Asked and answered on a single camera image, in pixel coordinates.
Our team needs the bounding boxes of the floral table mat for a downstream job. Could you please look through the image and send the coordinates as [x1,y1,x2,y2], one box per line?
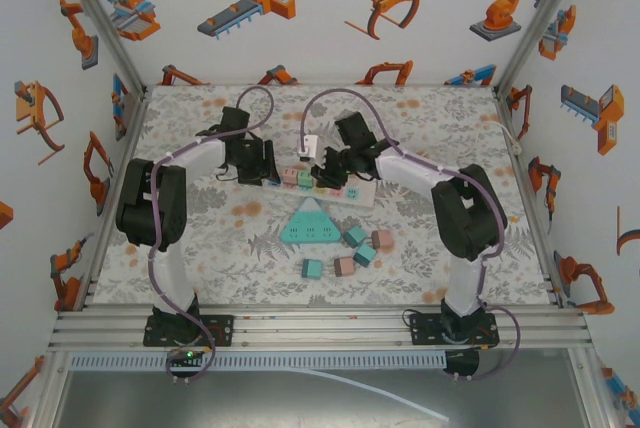
[94,83,556,307]

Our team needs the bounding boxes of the aluminium side rail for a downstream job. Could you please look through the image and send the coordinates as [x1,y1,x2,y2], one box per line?
[492,86,567,308]
[82,87,154,310]

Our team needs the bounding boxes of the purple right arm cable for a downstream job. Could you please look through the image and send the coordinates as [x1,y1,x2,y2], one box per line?
[299,89,524,383]

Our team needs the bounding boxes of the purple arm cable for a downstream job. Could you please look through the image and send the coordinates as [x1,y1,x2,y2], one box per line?
[299,89,524,383]
[148,85,276,385]

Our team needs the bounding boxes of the teal triangular socket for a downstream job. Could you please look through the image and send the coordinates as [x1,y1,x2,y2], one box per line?
[278,197,344,248]

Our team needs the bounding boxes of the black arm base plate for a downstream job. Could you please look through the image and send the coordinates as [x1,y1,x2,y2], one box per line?
[408,311,501,348]
[143,314,236,348]

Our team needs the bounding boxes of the aluminium frame post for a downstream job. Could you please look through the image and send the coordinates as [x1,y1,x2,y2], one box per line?
[493,0,595,97]
[49,0,150,97]

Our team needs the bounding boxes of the aluminium frame rails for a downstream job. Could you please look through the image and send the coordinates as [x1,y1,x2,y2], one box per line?
[47,305,594,353]

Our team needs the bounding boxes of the white power strip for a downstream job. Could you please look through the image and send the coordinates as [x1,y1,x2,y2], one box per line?
[262,175,377,212]

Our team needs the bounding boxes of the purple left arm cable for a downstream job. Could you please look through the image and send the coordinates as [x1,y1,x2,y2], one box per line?
[148,85,276,385]

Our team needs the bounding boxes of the white slotted cable duct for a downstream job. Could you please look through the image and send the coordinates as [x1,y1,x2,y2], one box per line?
[68,351,447,371]

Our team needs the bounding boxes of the circuit board with green light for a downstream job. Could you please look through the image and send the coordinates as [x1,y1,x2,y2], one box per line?
[166,346,207,369]

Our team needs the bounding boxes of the teal cube plug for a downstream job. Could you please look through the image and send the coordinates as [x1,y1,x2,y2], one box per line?
[300,257,326,282]
[352,243,378,269]
[343,225,368,249]

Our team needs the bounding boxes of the white power strip cable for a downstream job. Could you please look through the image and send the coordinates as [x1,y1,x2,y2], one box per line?
[469,120,524,156]

